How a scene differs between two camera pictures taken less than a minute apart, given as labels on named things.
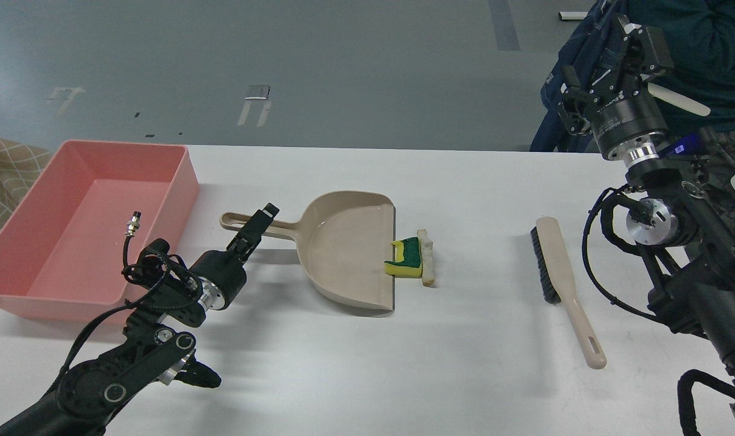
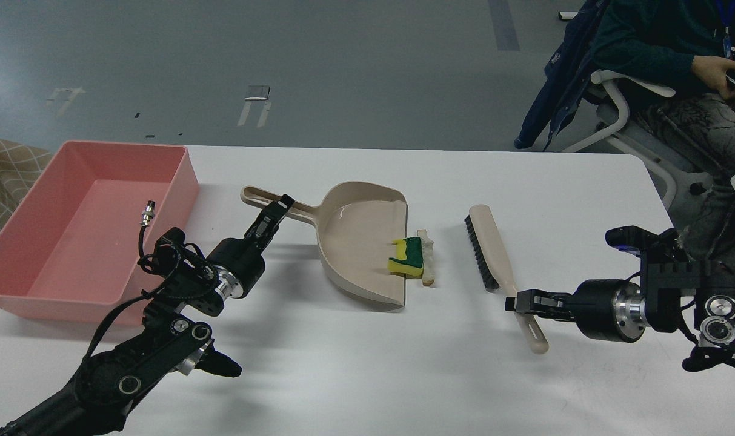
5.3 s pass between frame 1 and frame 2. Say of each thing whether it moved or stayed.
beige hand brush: moved
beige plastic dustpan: moved
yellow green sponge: stayed
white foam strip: stayed
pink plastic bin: stayed
